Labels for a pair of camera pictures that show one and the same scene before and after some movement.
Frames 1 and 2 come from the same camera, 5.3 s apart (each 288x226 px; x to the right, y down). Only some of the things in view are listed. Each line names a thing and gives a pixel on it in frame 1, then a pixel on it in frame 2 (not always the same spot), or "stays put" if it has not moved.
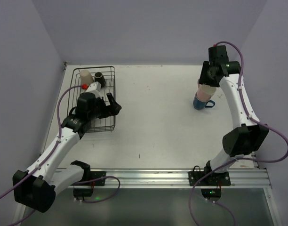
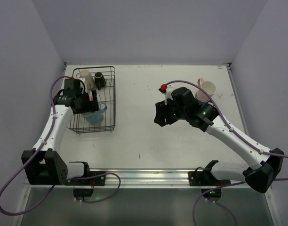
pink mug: (204, 92) stays put
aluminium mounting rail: (173, 178) stays put
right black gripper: (205, 76) -> (165, 113)
